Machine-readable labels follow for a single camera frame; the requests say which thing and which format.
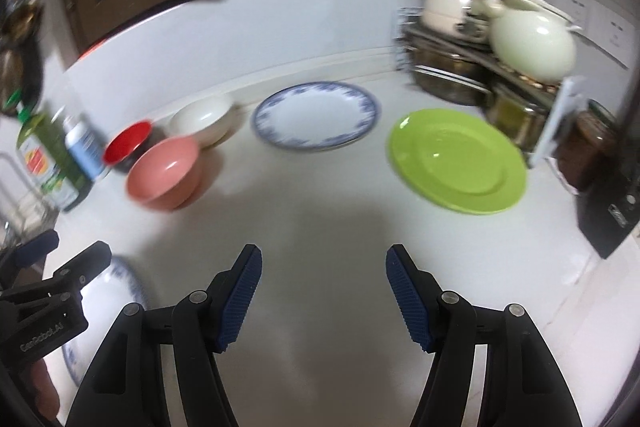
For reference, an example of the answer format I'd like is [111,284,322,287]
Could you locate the brass-coloured steel pot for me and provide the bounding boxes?
[487,84,548,150]

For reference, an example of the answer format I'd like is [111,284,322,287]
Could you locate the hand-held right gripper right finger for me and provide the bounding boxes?
[385,243,583,427]

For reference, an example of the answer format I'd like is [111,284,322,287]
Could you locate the red bowl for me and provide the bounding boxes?
[103,120,155,172]

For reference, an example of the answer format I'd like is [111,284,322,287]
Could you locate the white spray bottle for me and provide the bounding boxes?
[61,113,112,182]

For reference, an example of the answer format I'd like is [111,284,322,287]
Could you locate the white plastic board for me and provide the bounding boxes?
[530,77,586,168]

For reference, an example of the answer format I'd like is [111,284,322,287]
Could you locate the pink bowl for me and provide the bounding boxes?
[126,136,203,212]

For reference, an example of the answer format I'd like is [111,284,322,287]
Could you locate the black box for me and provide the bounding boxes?
[575,152,640,260]

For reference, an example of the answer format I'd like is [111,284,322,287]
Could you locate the metal wire rack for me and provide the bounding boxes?
[0,152,61,253]

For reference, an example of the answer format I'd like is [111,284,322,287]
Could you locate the small orange object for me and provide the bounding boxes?
[77,39,108,60]

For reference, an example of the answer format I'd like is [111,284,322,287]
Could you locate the large white ceramic pot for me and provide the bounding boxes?
[489,0,578,85]

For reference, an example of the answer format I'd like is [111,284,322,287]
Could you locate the green oil bottle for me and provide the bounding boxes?
[5,91,93,214]

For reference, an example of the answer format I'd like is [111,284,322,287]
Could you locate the glass jar with dark contents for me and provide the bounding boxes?
[555,99,618,192]

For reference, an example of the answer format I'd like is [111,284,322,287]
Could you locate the person's left hand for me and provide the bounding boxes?
[25,359,61,415]

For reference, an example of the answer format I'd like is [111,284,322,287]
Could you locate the white wall socket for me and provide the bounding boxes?
[530,0,632,68]

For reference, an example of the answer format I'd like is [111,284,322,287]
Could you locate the green plate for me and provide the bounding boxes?
[389,108,528,215]

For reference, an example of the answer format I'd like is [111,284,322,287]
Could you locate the white bowl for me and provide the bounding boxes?
[169,94,237,148]

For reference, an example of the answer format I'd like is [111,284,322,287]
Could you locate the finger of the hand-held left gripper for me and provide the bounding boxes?
[0,228,59,290]
[49,241,113,297]

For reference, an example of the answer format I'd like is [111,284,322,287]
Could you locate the metal pot shelf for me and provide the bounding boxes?
[395,7,566,100]

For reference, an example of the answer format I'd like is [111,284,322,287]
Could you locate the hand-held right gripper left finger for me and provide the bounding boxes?
[67,243,264,427]

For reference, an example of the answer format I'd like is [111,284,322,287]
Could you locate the blue-rimmed white plate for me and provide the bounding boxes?
[62,255,151,388]
[251,81,382,152]

